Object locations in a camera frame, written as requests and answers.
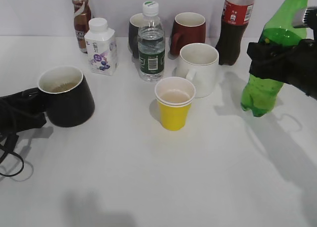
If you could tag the yellow paper cup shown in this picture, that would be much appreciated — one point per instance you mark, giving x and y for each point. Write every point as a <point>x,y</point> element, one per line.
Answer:
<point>174,96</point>

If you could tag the green plastic soda bottle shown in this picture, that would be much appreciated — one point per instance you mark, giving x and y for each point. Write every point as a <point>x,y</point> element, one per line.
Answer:
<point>286,28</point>

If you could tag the dark grey mug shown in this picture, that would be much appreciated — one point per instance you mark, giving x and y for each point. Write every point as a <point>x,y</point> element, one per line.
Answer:
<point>135,23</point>

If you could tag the brown drink bottle cream cap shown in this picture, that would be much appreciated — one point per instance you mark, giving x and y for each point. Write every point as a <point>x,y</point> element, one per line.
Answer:
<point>82,15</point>

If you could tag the clear water bottle green label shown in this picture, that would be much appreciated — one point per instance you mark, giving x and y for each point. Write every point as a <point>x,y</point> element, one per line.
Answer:
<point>151,43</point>

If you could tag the black mug white interior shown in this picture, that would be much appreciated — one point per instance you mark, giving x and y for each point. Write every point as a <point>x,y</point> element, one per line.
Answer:
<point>66,96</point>

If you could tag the white ceramic mug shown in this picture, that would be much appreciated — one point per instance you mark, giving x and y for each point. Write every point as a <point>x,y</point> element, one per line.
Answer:
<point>198,63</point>

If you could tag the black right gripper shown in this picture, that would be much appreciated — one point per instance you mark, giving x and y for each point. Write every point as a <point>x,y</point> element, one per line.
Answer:
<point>294,65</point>

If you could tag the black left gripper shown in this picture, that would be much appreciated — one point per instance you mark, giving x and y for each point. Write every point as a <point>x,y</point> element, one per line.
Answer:
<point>22,111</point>

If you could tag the white blueberry yogurt carton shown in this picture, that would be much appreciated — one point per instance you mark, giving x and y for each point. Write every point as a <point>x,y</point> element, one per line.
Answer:
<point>101,47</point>

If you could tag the dark red mug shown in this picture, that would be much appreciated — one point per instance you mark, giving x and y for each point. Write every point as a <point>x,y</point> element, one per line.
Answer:
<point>188,27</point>

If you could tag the dark cola bottle red label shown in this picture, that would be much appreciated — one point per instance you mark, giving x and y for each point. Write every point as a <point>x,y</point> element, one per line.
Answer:
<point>234,21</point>

